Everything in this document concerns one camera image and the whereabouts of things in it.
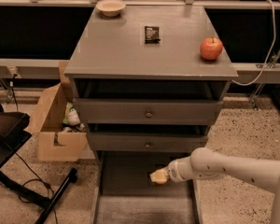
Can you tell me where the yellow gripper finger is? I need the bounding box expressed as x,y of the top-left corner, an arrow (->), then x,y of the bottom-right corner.
150,168 -> 169,183

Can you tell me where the metal window rail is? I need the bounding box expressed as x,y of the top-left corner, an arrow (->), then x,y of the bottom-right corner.
0,59 -> 280,84

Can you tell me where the grey middle drawer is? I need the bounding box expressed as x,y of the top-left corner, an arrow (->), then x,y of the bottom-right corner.
88,133 -> 208,152

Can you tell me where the white cable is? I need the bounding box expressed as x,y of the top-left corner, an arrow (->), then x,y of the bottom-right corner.
231,0 -> 280,87

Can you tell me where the black stand with base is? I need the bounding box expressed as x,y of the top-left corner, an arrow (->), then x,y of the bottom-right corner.
0,104 -> 77,224

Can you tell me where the grey wooden drawer cabinet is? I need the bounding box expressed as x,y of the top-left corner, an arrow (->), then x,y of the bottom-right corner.
63,5 -> 239,161

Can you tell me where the cardboard box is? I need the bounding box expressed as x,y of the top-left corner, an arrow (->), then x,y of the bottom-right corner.
26,62 -> 88,161

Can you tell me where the black floor cable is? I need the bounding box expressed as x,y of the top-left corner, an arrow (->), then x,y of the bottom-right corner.
4,140 -> 60,224

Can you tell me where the grey open bottom drawer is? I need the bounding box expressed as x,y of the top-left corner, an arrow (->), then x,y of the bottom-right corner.
92,151 -> 201,224

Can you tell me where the red apple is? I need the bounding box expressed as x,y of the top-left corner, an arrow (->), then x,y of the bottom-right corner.
200,37 -> 223,61

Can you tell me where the beige bowl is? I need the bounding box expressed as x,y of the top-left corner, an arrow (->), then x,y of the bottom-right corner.
96,0 -> 126,18

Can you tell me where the orange fruit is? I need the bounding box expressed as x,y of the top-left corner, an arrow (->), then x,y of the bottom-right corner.
155,176 -> 168,185

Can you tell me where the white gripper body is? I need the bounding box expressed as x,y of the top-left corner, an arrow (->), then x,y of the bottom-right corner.
167,160 -> 183,183

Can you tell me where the grey top drawer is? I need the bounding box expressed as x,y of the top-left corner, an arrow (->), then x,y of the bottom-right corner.
74,98 -> 223,125

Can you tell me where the white green plush toy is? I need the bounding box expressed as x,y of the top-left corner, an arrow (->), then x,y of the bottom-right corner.
63,103 -> 80,126

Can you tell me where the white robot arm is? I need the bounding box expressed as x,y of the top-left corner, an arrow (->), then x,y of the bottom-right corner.
150,147 -> 280,224

